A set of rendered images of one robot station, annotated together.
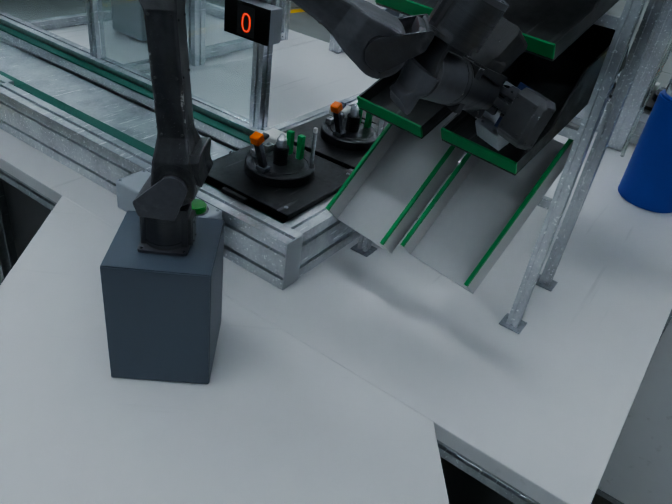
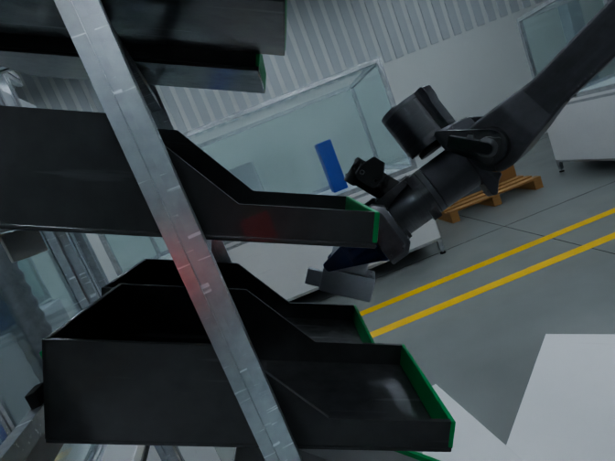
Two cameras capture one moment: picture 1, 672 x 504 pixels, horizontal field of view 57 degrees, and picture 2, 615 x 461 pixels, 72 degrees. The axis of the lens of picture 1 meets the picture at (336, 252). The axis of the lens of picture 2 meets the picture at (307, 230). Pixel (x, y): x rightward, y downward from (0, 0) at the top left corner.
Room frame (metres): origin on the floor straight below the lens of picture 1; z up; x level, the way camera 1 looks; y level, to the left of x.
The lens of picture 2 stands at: (1.15, 0.18, 1.42)
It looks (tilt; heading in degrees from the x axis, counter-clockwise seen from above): 10 degrees down; 230
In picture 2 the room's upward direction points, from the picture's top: 22 degrees counter-clockwise
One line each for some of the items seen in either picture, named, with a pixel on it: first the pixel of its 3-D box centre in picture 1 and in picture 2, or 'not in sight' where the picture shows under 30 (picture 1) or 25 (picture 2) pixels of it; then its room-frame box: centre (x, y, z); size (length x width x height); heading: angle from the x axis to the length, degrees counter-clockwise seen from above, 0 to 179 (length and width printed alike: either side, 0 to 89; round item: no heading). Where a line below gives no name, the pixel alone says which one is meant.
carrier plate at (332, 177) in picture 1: (279, 175); not in sight; (1.11, 0.14, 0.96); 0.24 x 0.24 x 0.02; 59
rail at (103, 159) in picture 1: (128, 169); not in sight; (1.12, 0.45, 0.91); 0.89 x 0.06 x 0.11; 59
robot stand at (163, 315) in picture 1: (168, 297); not in sight; (0.69, 0.23, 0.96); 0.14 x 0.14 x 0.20; 6
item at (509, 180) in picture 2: not in sight; (478, 187); (-4.05, -2.48, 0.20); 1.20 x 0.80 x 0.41; 141
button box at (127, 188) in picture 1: (168, 208); not in sight; (0.97, 0.32, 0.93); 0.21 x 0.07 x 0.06; 59
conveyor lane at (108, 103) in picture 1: (184, 144); not in sight; (1.29, 0.38, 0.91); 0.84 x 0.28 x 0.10; 59
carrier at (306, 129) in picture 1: (353, 120); not in sight; (1.33, 0.01, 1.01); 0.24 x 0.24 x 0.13; 59
